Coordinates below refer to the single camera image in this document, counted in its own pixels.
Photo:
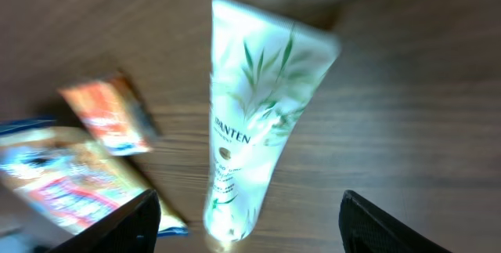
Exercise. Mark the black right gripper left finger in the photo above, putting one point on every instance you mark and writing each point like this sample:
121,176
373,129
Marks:
132,228

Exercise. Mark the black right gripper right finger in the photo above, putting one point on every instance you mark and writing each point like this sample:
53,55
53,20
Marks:
365,228

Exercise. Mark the yellow snack bag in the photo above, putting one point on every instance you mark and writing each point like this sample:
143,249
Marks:
64,174

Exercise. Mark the orange tissue pack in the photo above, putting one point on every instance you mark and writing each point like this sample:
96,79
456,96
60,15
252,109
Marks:
112,110

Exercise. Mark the white Pantene tube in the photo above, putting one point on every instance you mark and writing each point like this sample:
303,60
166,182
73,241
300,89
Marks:
265,69

